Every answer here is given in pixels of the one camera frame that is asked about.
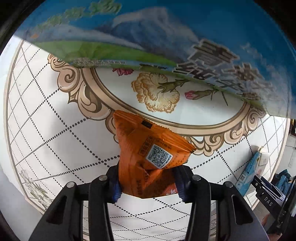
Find white cigarette pack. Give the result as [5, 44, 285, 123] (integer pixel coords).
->
[256, 152, 270, 178]

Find orange snack packet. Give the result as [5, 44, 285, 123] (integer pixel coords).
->
[113, 110, 196, 199]

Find light blue snack stick packet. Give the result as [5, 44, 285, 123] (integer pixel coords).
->
[235, 149, 261, 196]

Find printed cardboard box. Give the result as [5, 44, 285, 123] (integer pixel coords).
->
[15, 1, 295, 118]

